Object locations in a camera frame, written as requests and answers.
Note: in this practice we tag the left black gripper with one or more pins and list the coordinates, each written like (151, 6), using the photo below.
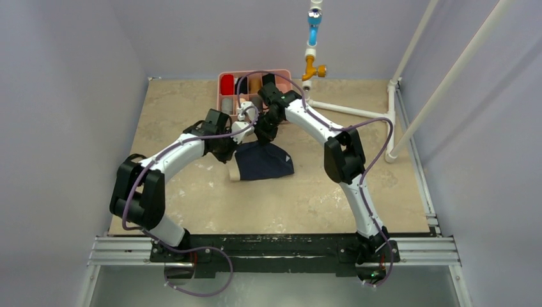
(227, 155)

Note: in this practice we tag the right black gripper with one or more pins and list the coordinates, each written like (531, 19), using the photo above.
(265, 132)

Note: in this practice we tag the pink divided organizer tray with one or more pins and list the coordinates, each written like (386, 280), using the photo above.
(281, 84)

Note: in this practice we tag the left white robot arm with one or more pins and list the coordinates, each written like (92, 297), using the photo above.
(139, 194)

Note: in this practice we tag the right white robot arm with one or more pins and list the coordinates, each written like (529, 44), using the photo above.
(343, 159)

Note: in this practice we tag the dark grey rolled cloth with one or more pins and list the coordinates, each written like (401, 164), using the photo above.
(257, 101)

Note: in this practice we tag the brown rolled cloth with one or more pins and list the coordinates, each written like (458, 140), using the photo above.
(254, 85)

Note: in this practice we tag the black rolled cloth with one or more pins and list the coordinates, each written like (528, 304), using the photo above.
(268, 78)
(241, 86)

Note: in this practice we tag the red rolled cloth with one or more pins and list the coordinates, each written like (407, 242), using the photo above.
(227, 84)

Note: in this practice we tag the orange pipe valve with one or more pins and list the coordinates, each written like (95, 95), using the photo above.
(312, 70)

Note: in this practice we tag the blue pipe valve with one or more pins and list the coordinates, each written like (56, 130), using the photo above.
(314, 17)

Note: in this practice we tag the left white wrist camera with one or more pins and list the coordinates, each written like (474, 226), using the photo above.
(240, 130)

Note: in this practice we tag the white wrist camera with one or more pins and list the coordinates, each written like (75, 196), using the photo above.
(247, 112)
(240, 130)

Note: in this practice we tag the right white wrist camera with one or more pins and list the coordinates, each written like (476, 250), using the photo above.
(247, 112)

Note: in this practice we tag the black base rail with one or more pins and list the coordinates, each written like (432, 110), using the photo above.
(342, 254)

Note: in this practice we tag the white pvc pipe frame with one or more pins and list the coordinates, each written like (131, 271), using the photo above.
(460, 83)

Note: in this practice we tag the aluminium extrusion frame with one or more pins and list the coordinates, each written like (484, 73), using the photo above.
(414, 251)

